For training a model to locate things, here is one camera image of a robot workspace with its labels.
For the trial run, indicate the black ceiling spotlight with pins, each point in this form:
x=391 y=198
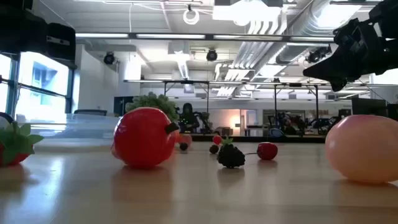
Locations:
x=317 y=55
x=109 y=58
x=211 y=55

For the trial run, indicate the orange toy tangerine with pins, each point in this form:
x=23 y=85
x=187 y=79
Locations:
x=186 y=139

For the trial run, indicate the dark red toy raspberry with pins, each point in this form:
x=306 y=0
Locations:
x=183 y=146

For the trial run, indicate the red toy cherry with stem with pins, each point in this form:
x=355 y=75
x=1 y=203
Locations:
x=267 y=151

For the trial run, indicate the red toy apple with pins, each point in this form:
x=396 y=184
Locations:
x=143 y=140

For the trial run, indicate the large toy strawberry with leaves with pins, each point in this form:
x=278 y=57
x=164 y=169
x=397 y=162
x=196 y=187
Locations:
x=12 y=155

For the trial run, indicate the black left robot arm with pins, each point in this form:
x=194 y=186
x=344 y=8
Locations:
x=60 y=49

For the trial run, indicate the office chair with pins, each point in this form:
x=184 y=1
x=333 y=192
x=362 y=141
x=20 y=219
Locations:
x=90 y=112

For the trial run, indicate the dark wide monitor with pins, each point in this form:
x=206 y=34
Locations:
x=368 y=107

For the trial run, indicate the dark computer monitor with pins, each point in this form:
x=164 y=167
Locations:
x=119 y=105

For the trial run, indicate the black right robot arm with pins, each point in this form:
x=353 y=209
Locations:
x=388 y=18

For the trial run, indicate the pink-orange toy peach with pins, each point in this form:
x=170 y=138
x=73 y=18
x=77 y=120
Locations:
x=360 y=149

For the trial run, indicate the toy blackberry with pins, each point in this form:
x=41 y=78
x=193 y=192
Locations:
x=230 y=157

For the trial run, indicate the large bright window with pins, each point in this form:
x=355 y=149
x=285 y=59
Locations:
x=43 y=74

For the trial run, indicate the distant black station frame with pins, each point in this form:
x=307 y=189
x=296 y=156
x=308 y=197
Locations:
x=275 y=105

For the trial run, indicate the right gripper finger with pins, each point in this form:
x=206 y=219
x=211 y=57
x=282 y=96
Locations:
x=332 y=73

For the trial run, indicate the green spiky artificial plant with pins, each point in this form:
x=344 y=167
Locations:
x=152 y=102

